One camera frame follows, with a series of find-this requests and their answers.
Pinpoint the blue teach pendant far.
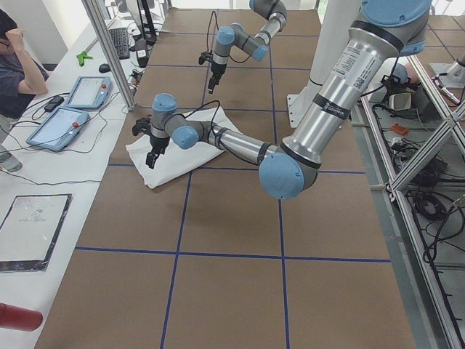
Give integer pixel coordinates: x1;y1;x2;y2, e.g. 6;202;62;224
65;76;113;110

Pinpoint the grey aluminium frame post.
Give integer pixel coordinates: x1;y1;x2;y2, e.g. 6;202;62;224
81;0;136;111

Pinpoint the blue teach pendant near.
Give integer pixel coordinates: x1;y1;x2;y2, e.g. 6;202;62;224
26;107;90;152

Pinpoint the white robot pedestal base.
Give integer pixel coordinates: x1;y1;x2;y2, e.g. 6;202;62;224
287;0;361;129

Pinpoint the black power adapter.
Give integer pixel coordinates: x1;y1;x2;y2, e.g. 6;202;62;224
44;96;65;113

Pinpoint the black framed white board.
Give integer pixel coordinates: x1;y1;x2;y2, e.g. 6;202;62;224
1;193;72;273

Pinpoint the seated person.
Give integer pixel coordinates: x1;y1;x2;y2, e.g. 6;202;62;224
1;11;49;140

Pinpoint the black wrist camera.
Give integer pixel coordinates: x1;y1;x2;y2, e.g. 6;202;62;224
198;51;213;65
132;116;152;137

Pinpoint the red cylinder bottle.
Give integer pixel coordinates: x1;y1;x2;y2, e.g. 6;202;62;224
1;303;43;332

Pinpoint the aluminium frame rack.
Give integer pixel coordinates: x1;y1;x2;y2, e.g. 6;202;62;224
352;41;464;348

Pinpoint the black keyboard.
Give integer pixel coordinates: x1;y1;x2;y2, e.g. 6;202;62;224
108;28;130;60

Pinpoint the blue teach pendant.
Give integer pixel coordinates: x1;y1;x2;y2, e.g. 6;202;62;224
65;76;113;110
26;107;90;152

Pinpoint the black computer mouse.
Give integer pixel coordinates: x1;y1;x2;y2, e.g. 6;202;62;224
99;63;110;73

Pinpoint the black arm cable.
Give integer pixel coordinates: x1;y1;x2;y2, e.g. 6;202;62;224
181;101;277;161
206;10;219;55

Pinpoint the green plastic tool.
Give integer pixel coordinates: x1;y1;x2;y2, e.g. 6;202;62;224
76;51;93;67

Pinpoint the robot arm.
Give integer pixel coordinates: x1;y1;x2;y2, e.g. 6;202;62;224
145;1;431;199
199;0;287;94

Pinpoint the white long-sleeve printed shirt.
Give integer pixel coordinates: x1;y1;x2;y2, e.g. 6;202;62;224
125;107;240;189

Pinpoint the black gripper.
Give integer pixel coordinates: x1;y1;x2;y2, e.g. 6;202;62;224
145;135;169;169
208;62;227;95

